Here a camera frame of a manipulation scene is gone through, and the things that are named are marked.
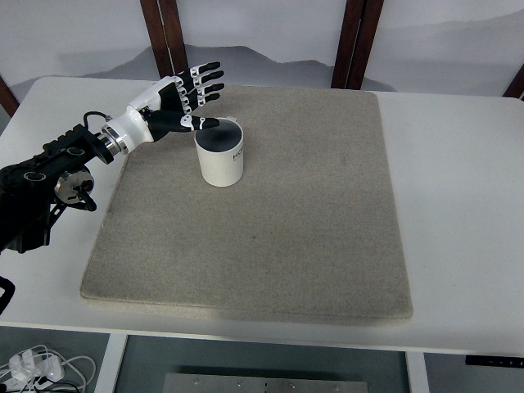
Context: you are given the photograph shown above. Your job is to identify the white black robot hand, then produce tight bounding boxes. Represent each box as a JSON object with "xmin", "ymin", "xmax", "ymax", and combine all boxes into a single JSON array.
[{"xmin": 98, "ymin": 61, "xmax": 224, "ymax": 155}]

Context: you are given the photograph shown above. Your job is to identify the white ribbed cup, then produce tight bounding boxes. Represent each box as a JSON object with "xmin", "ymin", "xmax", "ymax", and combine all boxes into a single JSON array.
[{"xmin": 194, "ymin": 117, "xmax": 244, "ymax": 187}]

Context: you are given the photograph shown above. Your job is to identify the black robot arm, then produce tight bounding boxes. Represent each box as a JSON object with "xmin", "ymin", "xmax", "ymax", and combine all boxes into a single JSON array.
[{"xmin": 1, "ymin": 112, "xmax": 129, "ymax": 254}]

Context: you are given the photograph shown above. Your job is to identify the black table control panel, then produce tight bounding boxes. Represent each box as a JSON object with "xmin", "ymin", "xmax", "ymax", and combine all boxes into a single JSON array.
[{"xmin": 465, "ymin": 355, "xmax": 524, "ymax": 368}]

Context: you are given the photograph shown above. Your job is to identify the dark wooden screen frame left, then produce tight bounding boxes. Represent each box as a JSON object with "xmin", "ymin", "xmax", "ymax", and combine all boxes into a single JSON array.
[{"xmin": 139, "ymin": 0, "xmax": 189, "ymax": 78}]

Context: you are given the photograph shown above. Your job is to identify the dark wooden screen frame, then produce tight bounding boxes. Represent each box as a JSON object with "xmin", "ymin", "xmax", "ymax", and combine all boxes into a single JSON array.
[
  {"xmin": 331, "ymin": 0, "xmax": 384, "ymax": 90},
  {"xmin": 139, "ymin": 0, "xmax": 189, "ymax": 78}
]

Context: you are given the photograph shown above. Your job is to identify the dark wooden frame far left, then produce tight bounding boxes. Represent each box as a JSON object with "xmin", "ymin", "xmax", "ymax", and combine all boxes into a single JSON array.
[{"xmin": 0, "ymin": 77, "xmax": 20, "ymax": 118}]

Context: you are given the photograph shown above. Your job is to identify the dark wooden screen frame right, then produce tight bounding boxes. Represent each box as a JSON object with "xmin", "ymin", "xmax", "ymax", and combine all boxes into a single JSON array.
[{"xmin": 331, "ymin": 0, "xmax": 384, "ymax": 90}]

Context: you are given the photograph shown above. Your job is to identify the metal base plate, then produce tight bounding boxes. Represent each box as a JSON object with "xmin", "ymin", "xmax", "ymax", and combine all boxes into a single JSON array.
[{"xmin": 163, "ymin": 373, "xmax": 368, "ymax": 393}]

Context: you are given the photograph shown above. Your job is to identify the white power adapters with cables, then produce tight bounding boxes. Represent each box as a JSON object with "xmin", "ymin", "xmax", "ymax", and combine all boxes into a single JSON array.
[{"xmin": 1, "ymin": 345, "xmax": 97, "ymax": 392}]

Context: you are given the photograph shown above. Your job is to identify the dark wooden frame far right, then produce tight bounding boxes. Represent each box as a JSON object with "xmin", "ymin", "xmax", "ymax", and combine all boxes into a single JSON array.
[{"xmin": 503, "ymin": 65, "xmax": 524, "ymax": 100}]

